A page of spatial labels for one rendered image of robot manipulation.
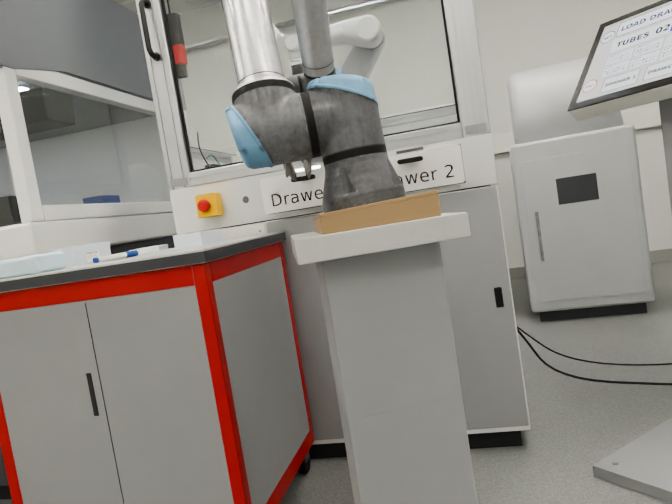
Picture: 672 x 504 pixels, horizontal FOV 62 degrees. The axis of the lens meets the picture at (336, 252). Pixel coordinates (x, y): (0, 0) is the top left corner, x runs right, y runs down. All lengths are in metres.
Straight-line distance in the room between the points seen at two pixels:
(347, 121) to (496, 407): 1.10
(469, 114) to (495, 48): 3.29
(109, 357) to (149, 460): 0.25
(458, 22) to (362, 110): 0.82
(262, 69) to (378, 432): 0.65
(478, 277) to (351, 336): 0.83
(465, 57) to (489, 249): 0.55
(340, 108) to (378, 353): 0.42
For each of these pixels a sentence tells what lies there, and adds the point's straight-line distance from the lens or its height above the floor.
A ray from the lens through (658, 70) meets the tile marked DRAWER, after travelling 1.58.
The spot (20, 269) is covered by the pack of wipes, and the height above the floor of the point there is 0.78.
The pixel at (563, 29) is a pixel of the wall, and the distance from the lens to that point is 5.05.
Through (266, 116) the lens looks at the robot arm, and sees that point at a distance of 0.98.
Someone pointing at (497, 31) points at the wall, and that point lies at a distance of 5.01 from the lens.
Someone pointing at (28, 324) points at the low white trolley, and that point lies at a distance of 1.48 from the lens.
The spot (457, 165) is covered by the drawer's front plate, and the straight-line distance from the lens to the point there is 1.67.
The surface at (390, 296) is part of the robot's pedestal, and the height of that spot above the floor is 0.64.
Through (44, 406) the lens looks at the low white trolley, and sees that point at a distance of 1.52.
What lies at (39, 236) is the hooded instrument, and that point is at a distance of 1.91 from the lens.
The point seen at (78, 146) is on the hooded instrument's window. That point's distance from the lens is 2.19.
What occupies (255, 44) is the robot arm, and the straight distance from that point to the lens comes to 1.06.
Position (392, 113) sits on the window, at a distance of 1.73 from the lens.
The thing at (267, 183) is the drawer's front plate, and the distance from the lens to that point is 1.74.
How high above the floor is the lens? 0.79
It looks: 4 degrees down
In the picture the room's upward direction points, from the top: 9 degrees counter-clockwise
